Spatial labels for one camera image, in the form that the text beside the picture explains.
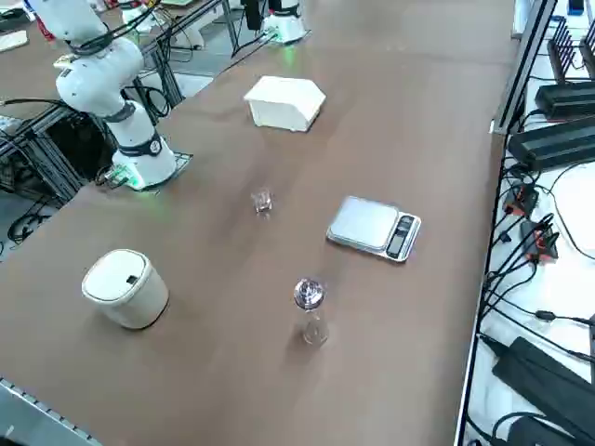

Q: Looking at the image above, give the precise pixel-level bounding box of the small clear glass measuring cup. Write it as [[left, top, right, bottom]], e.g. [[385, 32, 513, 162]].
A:
[[250, 187, 273, 220]]

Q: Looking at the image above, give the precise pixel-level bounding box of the clear glass flask with stopper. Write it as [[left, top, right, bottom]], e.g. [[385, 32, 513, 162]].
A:
[[293, 277, 330, 348]]

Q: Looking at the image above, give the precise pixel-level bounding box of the white open plastic bin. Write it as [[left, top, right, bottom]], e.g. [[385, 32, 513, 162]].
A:
[[244, 75, 327, 135]]

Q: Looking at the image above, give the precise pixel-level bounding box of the white round lidded trash can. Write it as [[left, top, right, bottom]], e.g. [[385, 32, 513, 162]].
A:
[[81, 249, 170, 331]]

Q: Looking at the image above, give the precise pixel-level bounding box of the black ribbed power adapter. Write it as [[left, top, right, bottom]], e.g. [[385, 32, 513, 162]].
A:
[[508, 121, 595, 172], [534, 80, 595, 123]]

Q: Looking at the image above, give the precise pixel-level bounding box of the large black power adapter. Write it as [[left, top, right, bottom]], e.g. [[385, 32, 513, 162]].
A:
[[491, 335, 595, 440]]

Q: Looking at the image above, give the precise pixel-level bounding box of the black aluminium table frame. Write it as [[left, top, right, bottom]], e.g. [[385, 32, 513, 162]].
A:
[[0, 102, 117, 208]]

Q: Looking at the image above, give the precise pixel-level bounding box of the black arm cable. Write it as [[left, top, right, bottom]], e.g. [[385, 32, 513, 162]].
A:
[[64, 0, 162, 55]]

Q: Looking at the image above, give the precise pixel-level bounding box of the black aluminium frame post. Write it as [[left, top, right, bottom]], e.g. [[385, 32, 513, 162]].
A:
[[491, 0, 559, 136]]

